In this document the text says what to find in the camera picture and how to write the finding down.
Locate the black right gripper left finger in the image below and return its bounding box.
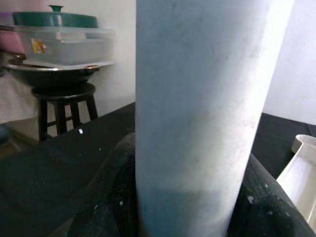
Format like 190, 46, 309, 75
69, 132, 141, 237

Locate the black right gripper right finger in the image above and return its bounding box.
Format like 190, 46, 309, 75
227, 153, 316, 237

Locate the white plastic table leg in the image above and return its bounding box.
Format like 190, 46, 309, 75
135, 0, 296, 237

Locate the white plastic children table top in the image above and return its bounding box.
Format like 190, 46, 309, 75
276, 134, 316, 228

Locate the black tablecloth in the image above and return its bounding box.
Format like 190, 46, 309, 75
0, 101, 316, 237

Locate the black round stool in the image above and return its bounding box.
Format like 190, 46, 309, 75
31, 82, 99, 143

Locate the black wok pan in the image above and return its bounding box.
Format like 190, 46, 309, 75
4, 55, 101, 90

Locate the cloth covered side table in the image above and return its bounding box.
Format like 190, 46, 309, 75
0, 71, 40, 124

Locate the clear plastic storage bin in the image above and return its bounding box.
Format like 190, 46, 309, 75
14, 24, 116, 66

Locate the green lid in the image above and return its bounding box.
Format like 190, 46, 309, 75
12, 4, 99, 29

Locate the pink cloth bundle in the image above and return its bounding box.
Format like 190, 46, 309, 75
0, 31, 25, 54

